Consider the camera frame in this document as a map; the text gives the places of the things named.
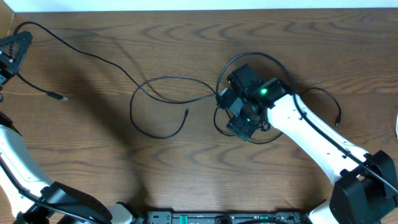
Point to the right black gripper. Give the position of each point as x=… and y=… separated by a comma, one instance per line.
x=243, y=131

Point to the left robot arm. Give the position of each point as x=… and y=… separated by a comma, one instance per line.
x=34, y=197

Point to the cardboard panel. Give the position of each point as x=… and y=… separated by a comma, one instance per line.
x=6, y=19

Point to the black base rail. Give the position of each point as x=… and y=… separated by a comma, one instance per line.
x=168, y=217

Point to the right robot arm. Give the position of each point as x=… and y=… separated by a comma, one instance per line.
x=364, y=184

